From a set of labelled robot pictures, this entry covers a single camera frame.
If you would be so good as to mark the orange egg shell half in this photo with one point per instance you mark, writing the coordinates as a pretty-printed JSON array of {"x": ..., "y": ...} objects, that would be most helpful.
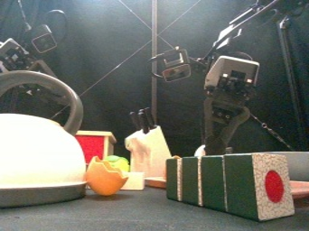
[{"x": 103, "y": 180}]

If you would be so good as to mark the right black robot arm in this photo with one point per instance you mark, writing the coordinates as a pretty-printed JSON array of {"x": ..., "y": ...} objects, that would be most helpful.
[{"x": 249, "y": 18}]

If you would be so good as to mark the white egg piece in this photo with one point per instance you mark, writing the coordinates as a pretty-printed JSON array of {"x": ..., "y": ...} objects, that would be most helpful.
[{"x": 200, "y": 151}]

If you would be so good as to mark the white knife block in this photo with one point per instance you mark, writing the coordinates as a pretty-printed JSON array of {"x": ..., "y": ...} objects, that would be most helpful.
[{"x": 149, "y": 153}]

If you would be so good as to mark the green sushi roll block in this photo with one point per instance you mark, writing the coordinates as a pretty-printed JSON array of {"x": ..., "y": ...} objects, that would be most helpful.
[{"x": 237, "y": 183}]

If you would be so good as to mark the green toy fruit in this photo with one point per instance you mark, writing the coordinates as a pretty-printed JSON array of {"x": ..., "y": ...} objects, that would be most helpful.
[{"x": 119, "y": 162}]

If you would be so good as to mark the small white cube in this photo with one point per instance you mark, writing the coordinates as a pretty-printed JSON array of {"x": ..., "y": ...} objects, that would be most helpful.
[{"x": 134, "y": 181}]

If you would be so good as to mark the red wooden box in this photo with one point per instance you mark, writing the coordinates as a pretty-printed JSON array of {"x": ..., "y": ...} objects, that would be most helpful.
[{"x": 93, "y": 145}]

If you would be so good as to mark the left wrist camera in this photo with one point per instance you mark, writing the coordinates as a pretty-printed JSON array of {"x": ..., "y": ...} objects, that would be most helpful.
[{"x": 42, "y": 40}]

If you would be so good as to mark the black metal frame stand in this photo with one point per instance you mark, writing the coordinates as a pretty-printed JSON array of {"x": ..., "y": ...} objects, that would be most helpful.
[{"x": 292, "y": 84}]

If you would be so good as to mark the vertical metal frame pole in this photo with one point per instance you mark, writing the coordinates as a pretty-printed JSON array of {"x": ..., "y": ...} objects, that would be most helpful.
[{"x": 154, "y": 60}]

